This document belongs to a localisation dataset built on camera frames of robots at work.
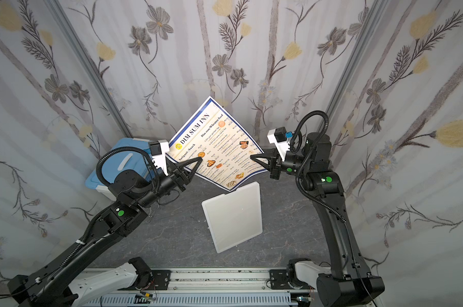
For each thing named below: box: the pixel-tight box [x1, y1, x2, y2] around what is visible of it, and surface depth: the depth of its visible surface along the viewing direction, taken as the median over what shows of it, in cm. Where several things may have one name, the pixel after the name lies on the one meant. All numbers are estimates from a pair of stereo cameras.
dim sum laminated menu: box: [165, 95, 268, 191], surface depth 55 cm
